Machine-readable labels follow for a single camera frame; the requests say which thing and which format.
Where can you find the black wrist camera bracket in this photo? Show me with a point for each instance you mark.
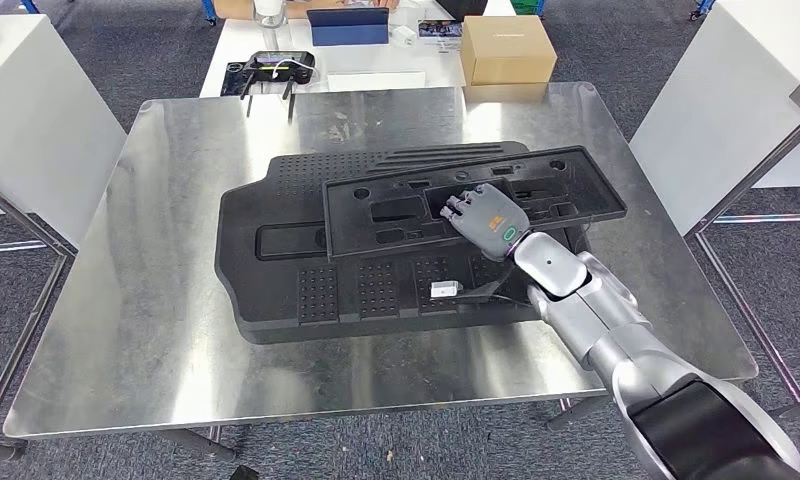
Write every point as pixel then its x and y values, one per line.
pixel 486 291

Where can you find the steel workbench table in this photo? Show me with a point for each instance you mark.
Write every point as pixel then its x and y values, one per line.
pixel 142 298

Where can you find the printed card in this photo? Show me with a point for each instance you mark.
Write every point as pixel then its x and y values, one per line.
pixel 440 33

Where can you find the white charger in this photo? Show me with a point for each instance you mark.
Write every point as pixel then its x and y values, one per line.
pixel 403 35

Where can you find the green crate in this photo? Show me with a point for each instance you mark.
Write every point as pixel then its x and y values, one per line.
pixel 524 6

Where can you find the white board panel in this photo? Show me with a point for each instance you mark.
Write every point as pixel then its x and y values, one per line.
pixel 724 99

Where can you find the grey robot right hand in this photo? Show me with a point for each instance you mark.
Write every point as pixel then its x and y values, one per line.
pixel 489 222

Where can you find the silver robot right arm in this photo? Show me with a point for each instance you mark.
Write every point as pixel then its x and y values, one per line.
pixel 612 331

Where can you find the blue tablet case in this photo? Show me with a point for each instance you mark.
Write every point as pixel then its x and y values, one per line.
pixel 347 28

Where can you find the black robot foot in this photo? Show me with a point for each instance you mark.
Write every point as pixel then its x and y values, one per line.
pixel 244 474

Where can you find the white desk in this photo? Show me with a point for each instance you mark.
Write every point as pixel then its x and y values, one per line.
pixel 373 60

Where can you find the black antenna controller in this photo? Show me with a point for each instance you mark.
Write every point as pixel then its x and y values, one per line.
pixel 267 69

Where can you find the brown cardboard box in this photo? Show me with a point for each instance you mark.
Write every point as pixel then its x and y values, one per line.
pixel 506 53
pixel 234 8

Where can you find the clear cup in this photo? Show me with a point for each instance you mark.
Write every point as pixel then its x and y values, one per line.
pixel 269 13

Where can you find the white paper sheet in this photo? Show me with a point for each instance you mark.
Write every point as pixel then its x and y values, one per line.
pixel 373 81

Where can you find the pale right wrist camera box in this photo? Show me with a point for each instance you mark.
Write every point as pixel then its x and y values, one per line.
pixel 446 289

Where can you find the black plastic plate bracket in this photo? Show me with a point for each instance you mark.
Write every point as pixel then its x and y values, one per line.
pixel 373 192

